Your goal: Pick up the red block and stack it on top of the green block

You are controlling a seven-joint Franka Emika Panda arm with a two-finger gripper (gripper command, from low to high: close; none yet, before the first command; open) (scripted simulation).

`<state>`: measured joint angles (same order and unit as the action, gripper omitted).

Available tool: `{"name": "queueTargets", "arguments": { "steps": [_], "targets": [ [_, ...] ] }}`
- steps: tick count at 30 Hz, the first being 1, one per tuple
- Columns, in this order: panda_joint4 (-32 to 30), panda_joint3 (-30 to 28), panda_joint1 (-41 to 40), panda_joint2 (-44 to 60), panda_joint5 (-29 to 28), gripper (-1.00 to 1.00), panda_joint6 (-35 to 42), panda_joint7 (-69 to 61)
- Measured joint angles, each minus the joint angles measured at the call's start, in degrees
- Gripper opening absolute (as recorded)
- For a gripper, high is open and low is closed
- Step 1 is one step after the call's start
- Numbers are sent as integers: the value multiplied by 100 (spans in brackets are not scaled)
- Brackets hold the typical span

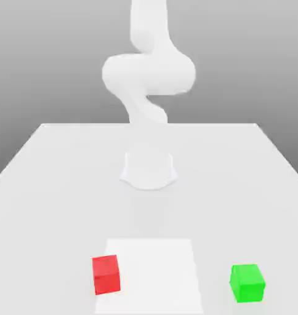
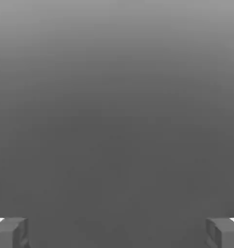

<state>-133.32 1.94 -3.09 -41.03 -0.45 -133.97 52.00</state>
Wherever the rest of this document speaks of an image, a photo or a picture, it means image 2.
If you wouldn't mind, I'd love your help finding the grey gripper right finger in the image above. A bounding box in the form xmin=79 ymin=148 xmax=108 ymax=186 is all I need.
xmin=205 ymin=217 xmax=234 ymax=248

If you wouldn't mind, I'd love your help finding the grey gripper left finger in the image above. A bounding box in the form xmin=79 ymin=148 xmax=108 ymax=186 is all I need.
xmin=0 ymin=217 xmax=30 ymax=248

